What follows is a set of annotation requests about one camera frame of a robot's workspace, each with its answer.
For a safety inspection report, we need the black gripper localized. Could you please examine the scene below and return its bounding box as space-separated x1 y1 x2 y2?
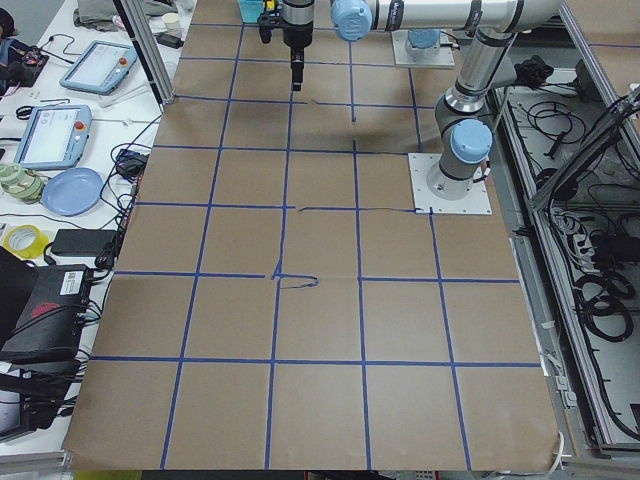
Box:
280 0 314 92
257 0 280 44

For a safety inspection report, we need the light blue plastic bin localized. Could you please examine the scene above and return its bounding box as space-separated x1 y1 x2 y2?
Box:
237 0 264 24

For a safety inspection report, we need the white paper cup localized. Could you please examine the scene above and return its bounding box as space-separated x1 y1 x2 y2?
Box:
162 12 182 36

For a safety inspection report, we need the upper blue teach pendant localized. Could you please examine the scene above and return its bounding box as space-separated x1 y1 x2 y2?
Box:
59 40 138 95

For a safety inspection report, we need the blue teach pendant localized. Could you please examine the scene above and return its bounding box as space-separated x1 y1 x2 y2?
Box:
14 105 93 170
59 40 138 95

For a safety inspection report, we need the lower blue teach pendant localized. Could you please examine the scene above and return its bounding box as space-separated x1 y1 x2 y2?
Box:
14 105 93 170

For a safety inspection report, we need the light blue plate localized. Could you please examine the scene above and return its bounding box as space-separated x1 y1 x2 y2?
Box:
41 167 103 216

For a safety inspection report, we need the black power adapter brick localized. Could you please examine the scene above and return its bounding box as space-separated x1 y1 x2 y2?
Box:
50 229 116 257

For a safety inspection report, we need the green tape rolls stack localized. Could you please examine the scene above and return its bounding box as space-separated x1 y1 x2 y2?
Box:
1 163 45 203

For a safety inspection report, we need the yellow tape roll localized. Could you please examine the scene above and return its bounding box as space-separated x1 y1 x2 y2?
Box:
3 225 49 260

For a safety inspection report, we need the black computer box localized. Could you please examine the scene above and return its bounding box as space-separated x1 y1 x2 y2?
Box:
1 262 90 365

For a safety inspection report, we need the aluminium frame post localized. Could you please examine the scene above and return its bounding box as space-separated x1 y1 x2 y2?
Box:
113 0 175 106

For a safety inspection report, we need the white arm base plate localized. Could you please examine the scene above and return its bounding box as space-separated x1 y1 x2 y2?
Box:
408 153 492 215
392 29 456 70

